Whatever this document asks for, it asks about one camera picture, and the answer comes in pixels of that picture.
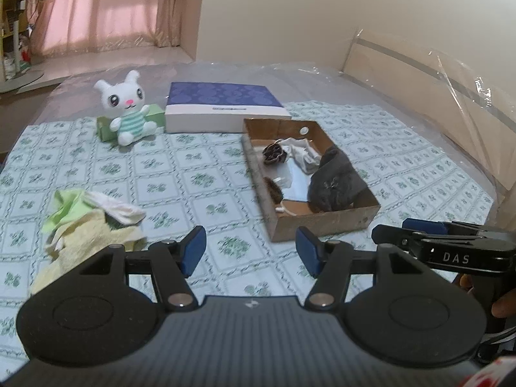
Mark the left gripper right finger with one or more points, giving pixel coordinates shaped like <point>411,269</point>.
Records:
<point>329,263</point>

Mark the white plush bunny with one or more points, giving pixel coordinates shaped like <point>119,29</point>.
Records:
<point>122,98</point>

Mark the wooden headboard in plastic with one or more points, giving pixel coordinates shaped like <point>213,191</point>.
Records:
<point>478,117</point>

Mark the white folded cloth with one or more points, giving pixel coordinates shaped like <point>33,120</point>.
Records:
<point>123,213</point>

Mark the white glove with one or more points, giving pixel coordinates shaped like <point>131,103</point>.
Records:
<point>306,158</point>

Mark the cream fluffy towel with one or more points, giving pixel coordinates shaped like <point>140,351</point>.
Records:
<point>75,242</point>

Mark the black fabric bag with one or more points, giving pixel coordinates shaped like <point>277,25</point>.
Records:
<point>336,184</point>

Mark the green tissue box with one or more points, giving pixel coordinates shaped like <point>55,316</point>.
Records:
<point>131,127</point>

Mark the wooden bookshelf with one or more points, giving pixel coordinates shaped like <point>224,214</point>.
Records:
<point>13,23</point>

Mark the brown cardboard box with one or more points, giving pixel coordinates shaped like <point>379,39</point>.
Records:
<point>301,178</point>

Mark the person's right hand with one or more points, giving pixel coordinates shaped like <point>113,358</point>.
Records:
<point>494,293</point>

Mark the blue and white gift box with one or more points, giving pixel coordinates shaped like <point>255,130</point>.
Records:
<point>209,107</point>

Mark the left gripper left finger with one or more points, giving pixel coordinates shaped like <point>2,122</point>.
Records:
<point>172,263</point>

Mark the light green cloth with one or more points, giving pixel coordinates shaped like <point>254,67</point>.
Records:
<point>68,206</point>

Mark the brown furry scrunchie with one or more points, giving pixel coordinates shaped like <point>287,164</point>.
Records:
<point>275,192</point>

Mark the pink curtain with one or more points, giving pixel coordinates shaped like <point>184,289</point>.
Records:
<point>66,27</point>

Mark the dark purple velvet scrunchie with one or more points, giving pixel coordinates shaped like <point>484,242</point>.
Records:
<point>274,154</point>

